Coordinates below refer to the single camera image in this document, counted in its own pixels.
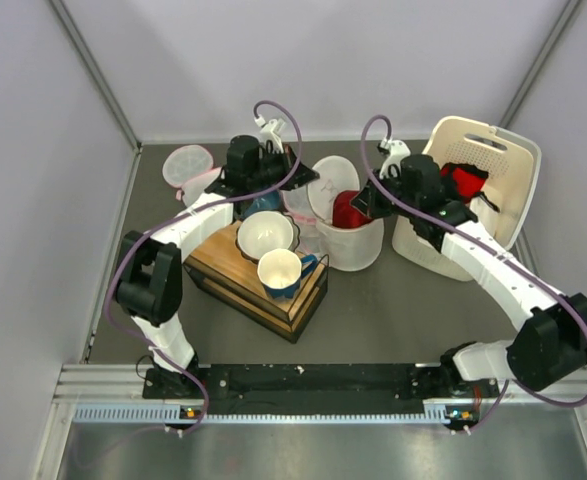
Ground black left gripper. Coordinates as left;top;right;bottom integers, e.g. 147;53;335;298
247;143;319;191

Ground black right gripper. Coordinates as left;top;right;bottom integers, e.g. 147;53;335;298
351;167;419;220

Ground white mesh laundry bag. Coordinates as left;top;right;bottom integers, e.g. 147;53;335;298
306;155;384;272

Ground red bra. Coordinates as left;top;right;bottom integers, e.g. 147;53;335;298
332;190;372;230

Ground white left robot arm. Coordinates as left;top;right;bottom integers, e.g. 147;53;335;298
104;135;319;397

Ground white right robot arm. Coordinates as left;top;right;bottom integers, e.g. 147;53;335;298
351;154;587;396

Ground pink-trimmed mesh laundry bag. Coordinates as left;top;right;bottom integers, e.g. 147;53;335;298
281;187;323;256

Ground white plastic laundry basket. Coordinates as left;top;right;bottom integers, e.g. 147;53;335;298
391;115;543;282

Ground blue bowl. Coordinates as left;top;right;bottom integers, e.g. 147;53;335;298
241;190;281;219

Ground white scalloped bowl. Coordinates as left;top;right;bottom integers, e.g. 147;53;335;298
236;211;300;262

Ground black clothing in basket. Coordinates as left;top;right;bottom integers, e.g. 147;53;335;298
440;162;502;211

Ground blue and white cup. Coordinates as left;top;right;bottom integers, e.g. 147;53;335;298
257;249;319;300

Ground red clothing in basket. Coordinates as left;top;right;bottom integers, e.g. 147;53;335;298
440;164;489;204

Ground wooden tiered stand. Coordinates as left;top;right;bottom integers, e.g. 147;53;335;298
184;221;328;344

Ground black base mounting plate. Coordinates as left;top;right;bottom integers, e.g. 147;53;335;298
141;362;479;416

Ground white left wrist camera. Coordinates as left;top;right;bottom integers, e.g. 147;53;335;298
254;115;287;150

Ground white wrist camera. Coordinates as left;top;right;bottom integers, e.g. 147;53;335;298
254;115;287;150
378;140;411;179

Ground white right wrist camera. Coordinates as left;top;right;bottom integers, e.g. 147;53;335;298
378;140;411;179

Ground grey slotted cable duct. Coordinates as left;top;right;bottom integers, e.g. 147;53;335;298
72;399;476;427

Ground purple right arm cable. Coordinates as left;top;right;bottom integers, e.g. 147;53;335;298
361;115;587;436

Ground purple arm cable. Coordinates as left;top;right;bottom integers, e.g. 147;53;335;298
101;99;303;434
361;115;587;436

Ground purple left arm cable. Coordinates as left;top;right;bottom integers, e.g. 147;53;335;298
101;99;303;434

